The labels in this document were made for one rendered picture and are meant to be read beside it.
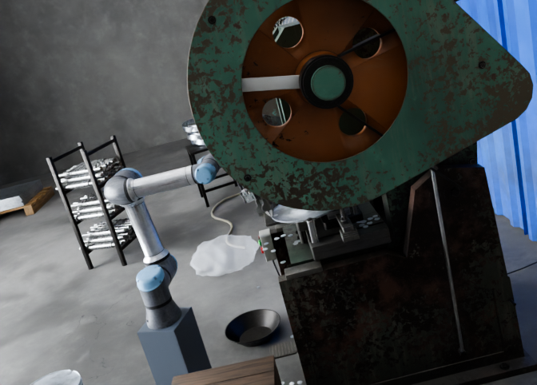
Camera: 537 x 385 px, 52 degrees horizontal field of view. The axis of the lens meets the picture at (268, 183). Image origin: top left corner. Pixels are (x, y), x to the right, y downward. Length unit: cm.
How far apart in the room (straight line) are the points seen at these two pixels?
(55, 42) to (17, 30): 56
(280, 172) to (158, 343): 104
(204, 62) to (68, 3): 746
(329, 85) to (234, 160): 37
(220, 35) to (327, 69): 32
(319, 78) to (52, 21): 772
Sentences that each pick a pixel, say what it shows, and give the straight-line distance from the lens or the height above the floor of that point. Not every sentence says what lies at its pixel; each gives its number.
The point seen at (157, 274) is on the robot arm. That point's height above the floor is 67.
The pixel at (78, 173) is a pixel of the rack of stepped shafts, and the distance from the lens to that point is 440.
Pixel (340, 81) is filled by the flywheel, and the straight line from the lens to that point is 161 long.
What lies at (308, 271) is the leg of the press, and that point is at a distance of 206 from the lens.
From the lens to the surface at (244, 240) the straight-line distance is 374.
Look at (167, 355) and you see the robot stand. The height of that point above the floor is 33.
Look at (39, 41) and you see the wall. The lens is 919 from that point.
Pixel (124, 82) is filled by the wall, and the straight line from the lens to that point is 892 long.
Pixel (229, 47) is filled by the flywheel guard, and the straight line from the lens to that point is 164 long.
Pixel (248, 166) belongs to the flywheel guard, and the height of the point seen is 113.
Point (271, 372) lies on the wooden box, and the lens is 209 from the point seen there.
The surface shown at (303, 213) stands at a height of 78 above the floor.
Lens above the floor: 156
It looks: 17 degrees down
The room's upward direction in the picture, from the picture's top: 15 degrees counter-clockwise
